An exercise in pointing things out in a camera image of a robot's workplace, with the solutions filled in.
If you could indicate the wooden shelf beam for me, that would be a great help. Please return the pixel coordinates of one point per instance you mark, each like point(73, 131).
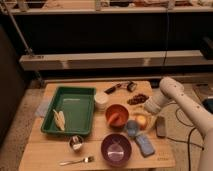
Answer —
point(113, 60)

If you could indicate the orange carrot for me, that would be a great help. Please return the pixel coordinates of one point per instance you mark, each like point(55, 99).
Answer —
point(113, 119)

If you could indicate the green plastic tray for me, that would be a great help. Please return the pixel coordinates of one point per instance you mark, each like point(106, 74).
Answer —
point(77, 105)

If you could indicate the white plastic cup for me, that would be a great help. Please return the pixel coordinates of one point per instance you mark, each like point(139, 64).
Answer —
point(101, 100)

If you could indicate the pale corn cob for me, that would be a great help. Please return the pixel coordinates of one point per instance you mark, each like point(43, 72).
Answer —
point(59, 120)

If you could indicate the blue round sponge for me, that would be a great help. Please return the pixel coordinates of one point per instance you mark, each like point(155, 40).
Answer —
point(132, 128)

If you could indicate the grey rectangular block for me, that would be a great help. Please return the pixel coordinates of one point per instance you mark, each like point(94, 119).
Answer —
point(160, 127)

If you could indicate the silver metal fork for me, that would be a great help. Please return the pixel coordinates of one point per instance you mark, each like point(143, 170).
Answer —
point(84, 160)

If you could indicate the bunch of dark grapes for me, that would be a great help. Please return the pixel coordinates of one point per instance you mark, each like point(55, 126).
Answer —
point(137, 99)

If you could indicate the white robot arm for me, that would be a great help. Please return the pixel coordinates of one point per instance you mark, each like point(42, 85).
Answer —
point(172, 90)

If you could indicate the purple plastic bowl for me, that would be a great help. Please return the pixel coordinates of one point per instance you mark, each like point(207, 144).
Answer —
point(116, 150)

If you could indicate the small metal cup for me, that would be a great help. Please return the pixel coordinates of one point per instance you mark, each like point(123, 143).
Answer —
point(76, 142)

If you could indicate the yellow red apple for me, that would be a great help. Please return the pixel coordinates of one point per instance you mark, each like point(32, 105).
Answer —
point(142, 121)

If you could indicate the black handled tool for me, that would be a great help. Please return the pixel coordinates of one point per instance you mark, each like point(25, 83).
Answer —
point(130, 86)

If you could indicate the orange plastic bowl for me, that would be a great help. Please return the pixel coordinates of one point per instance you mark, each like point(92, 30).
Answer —
point(121, 110)

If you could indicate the blue rectangular sponge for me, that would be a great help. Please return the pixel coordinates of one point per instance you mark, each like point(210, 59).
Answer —
point(144, 144)

